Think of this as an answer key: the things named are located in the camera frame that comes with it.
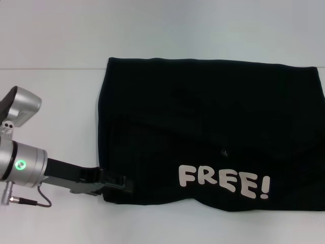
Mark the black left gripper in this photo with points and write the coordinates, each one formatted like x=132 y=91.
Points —
x=63 y=170

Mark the black t-shirt with FREE print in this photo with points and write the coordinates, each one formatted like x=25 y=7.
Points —
x=203 y=114

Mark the silver perforated camera bracket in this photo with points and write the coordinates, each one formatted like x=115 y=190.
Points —
x=6 y=129

